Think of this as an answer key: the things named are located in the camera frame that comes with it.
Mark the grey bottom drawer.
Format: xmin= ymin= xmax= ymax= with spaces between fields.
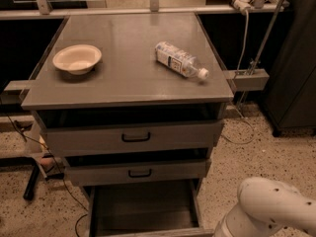
xmin=85 ymin=180 xmax=213 ymax=237

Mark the grey drawer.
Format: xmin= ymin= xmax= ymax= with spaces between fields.
xmin=85 ymin=180 xmax=213 ymax=237
xmin=42 ymin=120 xmax=223 ymax=157
xmin=66 ymin=159 xmax=210 ymax=186

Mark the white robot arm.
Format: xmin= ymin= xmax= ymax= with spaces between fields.
xmin=214 ymin=177 xmax=316 ymax=237

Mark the grey drawer cabinet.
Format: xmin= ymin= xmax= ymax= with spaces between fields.
xmin=21 ymin=12 xmax=235 ymax=237

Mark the grey top drawer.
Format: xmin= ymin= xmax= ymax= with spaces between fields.
xmin=42 ymin=120 xmax=223 ymax=157

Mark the grey middle drawer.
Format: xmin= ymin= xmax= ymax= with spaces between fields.
xmin=66 ymin=159 xmax=210 ymax=186

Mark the clear plastic water bottle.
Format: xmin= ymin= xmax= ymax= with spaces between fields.
xmin=155 ymin=41 xmax=209 ymax=80

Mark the dark cabinet at right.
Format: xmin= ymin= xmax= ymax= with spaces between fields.
xmin=261 ymin=0 xmax=316 ymax=137

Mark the black bar on floor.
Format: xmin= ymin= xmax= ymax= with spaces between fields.
xmin=23 ymin=165 xmax=40 ymax=200

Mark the metal diagonal rod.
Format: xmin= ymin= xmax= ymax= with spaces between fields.
xmin=246 ymin=0 xmax=284 ymax=75

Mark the white power cable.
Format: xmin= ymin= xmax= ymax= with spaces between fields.
xmin=220 ymin=9 xmax=257 ymax=146

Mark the black floor cable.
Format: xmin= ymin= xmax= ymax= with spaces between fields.
xmin=0 ymin=97 xmax=91 ymax=237

